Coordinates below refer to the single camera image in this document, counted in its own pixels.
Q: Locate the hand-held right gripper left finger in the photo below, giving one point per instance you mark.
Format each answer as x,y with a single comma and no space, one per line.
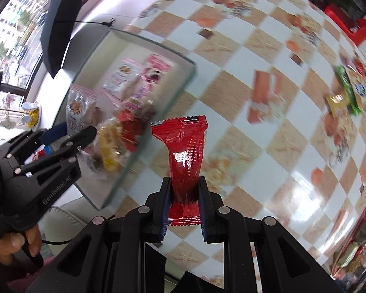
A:
163,219

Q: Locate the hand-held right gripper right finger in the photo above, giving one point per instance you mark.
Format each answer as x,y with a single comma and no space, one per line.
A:
203,216

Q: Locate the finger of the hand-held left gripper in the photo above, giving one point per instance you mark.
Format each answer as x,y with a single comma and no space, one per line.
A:
64,148
53,135

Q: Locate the red snack packet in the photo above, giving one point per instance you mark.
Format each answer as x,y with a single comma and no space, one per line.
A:
131,128
186,152

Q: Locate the grey storage box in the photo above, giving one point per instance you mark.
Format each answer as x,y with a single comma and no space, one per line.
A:
112,52

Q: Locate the person's left forearm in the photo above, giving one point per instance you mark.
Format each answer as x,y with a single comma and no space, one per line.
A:
18,277

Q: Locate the person's left hand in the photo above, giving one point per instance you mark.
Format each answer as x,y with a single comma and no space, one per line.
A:
12,244

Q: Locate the yellow oil bottle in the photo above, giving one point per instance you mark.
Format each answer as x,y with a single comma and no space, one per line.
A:
30,116

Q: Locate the cream cushioned seat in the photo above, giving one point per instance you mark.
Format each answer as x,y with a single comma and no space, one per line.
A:
67,219

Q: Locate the yellow chips packet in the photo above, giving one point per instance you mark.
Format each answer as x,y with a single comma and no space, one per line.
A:
109,146

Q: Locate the checkered printed tablecloth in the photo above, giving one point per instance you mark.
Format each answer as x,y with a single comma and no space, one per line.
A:
262,171

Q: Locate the pink white snack packet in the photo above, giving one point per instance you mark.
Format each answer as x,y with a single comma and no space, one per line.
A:
120,74

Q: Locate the black umbrella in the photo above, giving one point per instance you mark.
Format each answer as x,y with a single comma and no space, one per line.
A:
58,27

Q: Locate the yellow snack packet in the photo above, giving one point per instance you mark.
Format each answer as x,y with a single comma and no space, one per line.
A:
337,103

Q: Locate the green snack packet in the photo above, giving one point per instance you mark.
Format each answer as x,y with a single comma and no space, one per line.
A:
346,88

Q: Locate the white blue snack packet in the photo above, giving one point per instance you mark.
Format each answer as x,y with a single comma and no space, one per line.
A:
362,91

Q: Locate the red plastic stool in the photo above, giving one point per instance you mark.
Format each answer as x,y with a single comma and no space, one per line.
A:
360,30

